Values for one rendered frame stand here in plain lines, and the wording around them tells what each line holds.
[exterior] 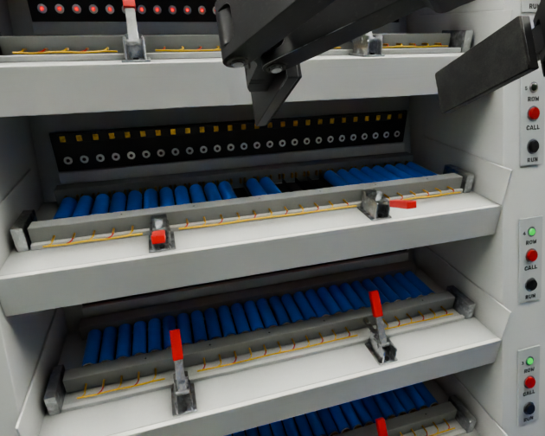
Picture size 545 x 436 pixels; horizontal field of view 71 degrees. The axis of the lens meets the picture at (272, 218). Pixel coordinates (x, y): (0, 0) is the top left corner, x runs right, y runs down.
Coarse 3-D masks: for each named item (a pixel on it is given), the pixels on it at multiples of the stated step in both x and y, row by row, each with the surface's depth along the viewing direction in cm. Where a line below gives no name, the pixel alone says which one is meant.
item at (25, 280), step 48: (384, 144) 64; (432, 144) 63; (480, 192) 55; (0, 240) 39; (144, 240) 43; (192, 240) 43; (240, 240) 43; (288, 240) 44; (336, 240) 46; (384, 240) 48; (432, 240) 51; (0, 288) 37; (48, 288) 38; (96, 288) 40; (144, 288) 41
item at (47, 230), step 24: (288, 192) 50; (312, 192) 50; (336, 192) 50; (360, 192) 51; (384, 192) 52; (408, 192) 53; (456, 192) 53; (96, 216) 43; (120, 216) 43; (144, 216) 44; (168, 216) 45; (192, 216) 45; (216, 216) 46; (48, 240) 42
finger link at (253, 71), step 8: (216, 16) 15; (224, 16) 15; (224, 24) 15; (232, 24) 15; (224, 32) 15; (232, 32) 15; (224, 40) 15; (272, 48) 16; (248, 64) 19; (256, 64) 17; (248, 72) 19; (256, 72) 18; (264, 72) 18; (248, 80) 19; (256, 80) 19; (264, 80) 19; (248, 88) 19; (256, 88) 20; (264, 88) 20
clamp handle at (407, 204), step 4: (376, 192) 47; (380, 192) 47; (376, 196) 47; (380, 196) 48; (376, 200) 48; (380, 200) 48; (384, 200) 47; (392, 200) 44; (396, 200) 44; (400, 200) 43; (404, 200) 43; (408, 200) 43; (384, 204) 46; (388, 204) 45; (392, 204) 44; (396, 204) 43; (400, 204) 42; (404, 204) 42; (408, 204) 41; (412, 204) 41; (408, 208) 41
